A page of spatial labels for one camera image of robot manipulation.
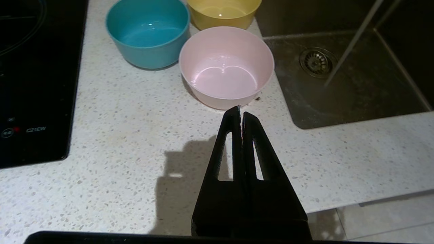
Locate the black induction cooktop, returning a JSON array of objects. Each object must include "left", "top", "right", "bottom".
[{"left": 0, "top": 0, "right": 89, "bottom": 169}]

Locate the running water stream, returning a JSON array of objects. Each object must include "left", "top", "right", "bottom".
[{"left": 324, "top": 0, "right": 386, "bottom": 88}]

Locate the yellow plastic bowl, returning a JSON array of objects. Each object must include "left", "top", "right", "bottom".
[{"left": 186, "top": 0, "right": 262, "bottom": 31}]

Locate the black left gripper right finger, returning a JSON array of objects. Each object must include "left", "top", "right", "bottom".
[{"left": 241, "top": 112, "right": 312, "bottom": 239}]

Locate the stainless steel sink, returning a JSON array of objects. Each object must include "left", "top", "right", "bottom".
[{"left": 256, "top": 0, "right": 434, "bottom": 130}]

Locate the blue plastic bowl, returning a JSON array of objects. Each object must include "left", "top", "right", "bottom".
[{"left": 105, "top": 0, "right": 191, "bottom": 70}]

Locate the round metal drain strainer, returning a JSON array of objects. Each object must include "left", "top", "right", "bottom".
[{"left": 299, "top": 47, "right": 337, "bottom": 79}]

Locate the pink plastic bowl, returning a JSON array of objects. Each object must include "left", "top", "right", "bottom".
[{"left": 178, "top": 26, "right": 275, "bottom": 111}]

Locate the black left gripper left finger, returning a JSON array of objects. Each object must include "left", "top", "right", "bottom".
[{"left": 192, "top": 106, "right": 250, "bottom": 237}]

